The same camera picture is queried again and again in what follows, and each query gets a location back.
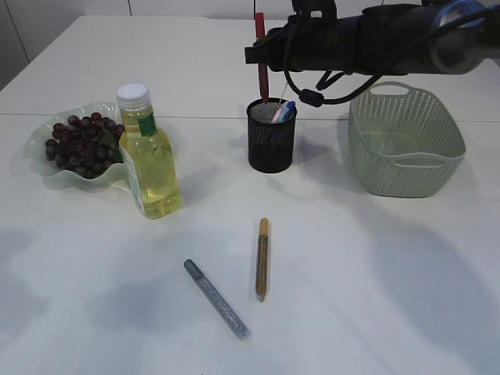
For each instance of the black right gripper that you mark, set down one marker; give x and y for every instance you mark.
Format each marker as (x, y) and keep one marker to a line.
(313, 39)

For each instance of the red glitter pen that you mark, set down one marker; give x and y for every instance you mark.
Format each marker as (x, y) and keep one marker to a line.
(262, 69)

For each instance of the blue safety scissors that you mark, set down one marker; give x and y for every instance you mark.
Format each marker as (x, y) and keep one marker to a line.
(287, 111)

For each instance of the pink purple safety scissors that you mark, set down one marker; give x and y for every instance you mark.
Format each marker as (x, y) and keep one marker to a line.
(279, 114)

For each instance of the clear plastic sheet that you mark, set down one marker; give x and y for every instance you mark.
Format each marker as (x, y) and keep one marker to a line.
(386, 147)

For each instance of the yellow tea bottle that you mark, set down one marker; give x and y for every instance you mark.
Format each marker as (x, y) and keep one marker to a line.
(147, 154)

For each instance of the purple grape bunch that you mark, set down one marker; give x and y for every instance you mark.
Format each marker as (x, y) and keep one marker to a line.
(87, 145)

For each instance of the gold glitter pen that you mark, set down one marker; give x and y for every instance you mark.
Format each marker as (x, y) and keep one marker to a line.
(261, 272)

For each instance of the silver glitter pen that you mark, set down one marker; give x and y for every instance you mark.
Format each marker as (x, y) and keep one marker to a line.
(229, 316)

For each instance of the clear plastic ruler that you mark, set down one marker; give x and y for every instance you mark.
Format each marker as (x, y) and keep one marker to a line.
(283, 94)

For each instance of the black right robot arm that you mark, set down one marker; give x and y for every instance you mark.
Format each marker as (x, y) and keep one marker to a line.
(434, 37)

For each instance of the black mesh pen holder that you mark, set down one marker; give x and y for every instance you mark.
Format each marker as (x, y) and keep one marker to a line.
(270, 145)

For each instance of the green woven plastic basket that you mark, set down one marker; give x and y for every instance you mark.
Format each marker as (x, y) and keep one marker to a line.
(430, 146)

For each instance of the green wavy glass plate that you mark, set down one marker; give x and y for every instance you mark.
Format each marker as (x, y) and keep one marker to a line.
(52, 176)

